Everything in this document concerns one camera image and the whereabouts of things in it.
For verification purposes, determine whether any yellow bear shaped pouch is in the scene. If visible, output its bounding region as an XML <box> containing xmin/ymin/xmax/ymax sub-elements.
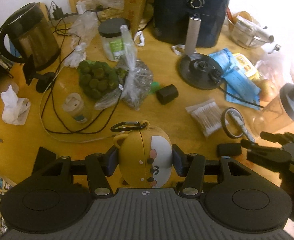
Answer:
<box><xmin>111</xmin><ymin>120</ymin><xmax>173</xmax><ymax>188</ymax></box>

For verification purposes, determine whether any shaker bottle with grey lid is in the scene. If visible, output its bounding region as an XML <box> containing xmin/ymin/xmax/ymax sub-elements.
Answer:
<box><xmin>252</xmin><ymin>83</ymin><xmax>294</xmax><ymax>135</ymax></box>

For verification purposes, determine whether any small black rectangular block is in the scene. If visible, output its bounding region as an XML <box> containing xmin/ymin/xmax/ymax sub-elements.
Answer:
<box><xmin>216</xmin><ymin>143</ymin><xmax>242</xmax><ymax>157</ymax></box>

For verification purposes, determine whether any potato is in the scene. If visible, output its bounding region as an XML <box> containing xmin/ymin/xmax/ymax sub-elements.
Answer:
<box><xmin>257</xmin><ymin>79</ymin><xmax>278</xmax><ymax>102</ymax></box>

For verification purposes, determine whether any black smartphone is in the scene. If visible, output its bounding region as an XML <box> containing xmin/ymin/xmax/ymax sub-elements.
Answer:
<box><xmin>32</xmin><ymin>147</ymin><xmax>57</xmax><ymax>174</ymax></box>

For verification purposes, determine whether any marble pattern flat stick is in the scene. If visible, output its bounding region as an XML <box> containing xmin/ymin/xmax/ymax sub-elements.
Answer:
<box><xmin>230</xmin><ymin>112</ymin><xmax>256</xmax><ymax>142</ymax></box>

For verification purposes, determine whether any bag of cotton swabs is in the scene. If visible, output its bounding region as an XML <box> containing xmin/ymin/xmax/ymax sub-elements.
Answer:
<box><xmin>185</xmin><ymin>99</ymin><xmax>222</xmax><ymax>138</ymax></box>

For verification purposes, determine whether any small clear cup with lid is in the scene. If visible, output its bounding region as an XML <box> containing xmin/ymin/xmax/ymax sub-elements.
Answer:
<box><xmin>62</xmin><ymin>93</ymin><xmax>92</xmax><ymax>124</ymax></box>

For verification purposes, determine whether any clear plastic bag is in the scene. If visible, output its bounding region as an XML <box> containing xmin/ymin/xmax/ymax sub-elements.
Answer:
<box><xmin>255</xmin><ymin>52</ymin><xmax>294</xmax><ymax>89</ymax></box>

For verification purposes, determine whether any black short cylinder tube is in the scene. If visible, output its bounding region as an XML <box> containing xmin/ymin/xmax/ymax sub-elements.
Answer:
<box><xmin>156</xmin><ymin>84</ymin><xmax>179</xmax><ymax>105</ymax></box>

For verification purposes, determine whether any yellow snack packet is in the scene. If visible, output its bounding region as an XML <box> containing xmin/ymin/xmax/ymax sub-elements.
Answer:
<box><xmin>233</xmin><ymin>53</ymin><xmax>260</xmax><ymax>80</ymax></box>

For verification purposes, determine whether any bag of green balls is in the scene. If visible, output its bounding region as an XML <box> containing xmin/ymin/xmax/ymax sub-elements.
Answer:
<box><xmin>78</xmin><ymin>60</ymin><xmax>120</xmax><ymax>100</ymax></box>

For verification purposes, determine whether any clear bag of dark seeds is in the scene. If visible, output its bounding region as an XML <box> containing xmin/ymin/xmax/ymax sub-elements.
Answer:
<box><xmin>94</xmin><ymin>25</ymin><xmax>153</xmax><ymax>110</ymax></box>

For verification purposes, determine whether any crumpled white tissue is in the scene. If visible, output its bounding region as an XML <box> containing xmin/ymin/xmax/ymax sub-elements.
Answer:
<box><xmin>0</xmin><ymin>84</ymin><xmax>31</xmax><ymax>126</ymax></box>

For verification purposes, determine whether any black phone stand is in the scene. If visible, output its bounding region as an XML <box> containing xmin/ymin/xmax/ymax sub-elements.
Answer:
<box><xmin>23</xmin><ymin>55</ymin><xmax>55</xmax><ymax>93</ymax></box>

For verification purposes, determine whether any glass bowl with packets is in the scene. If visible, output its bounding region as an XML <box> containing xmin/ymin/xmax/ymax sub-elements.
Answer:
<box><xmin>227</xmin><ymin>11</ymin><xmax>274</xmax><ymax>49</ymax></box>

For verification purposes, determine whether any green label jar black lid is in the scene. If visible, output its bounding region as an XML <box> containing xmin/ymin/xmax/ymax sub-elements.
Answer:
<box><xmin>98</xmin><ymin>18</ymin><xmax>130</xmax><ymax>62</ymax></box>

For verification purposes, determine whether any steel electric kettle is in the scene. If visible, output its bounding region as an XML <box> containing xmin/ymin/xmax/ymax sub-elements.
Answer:
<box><xmin>0</xmin><ymin>3</ymin><xmax>60</xmax><ymax>71</ymax></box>

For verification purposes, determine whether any black charger plug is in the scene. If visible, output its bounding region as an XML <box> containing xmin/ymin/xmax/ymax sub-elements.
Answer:
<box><xmin>51</xmin><ymin>1</ymin><xmax>65</xmax><ymax>21</ymax></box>

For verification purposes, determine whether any brown cardboard box upright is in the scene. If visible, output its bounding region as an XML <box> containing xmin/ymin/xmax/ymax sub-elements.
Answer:
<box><xmin>123</xmin><ymin>0</ymin><xmax>147</xmax><ymax>37</ymax></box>

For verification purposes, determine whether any black air fryer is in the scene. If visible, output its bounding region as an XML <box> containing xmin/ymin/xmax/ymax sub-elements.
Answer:
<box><xmin>153</xmin><ymin>0</ymin><xmax>230</xmax><ymax>48</ymax></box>

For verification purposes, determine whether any black kettle power cable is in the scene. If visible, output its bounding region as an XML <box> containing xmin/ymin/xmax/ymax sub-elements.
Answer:
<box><xmin>216</xmin><ymin>86</ymin><xmax>266</xmax><ymax>108</ymax></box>

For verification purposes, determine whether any black kettle base plate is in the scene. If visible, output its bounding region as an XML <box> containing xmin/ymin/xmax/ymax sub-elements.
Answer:
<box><xmin>177</xmin><ymin>53</ymin><xmax>224</xmax><ymax>90</ymax></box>

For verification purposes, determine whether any white plastic strap ring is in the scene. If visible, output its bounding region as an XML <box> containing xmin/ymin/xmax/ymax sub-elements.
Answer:
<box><xmin>133</xmin><ymin>31</ymin><xmax>146</xmax><ymax>47</ymax></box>

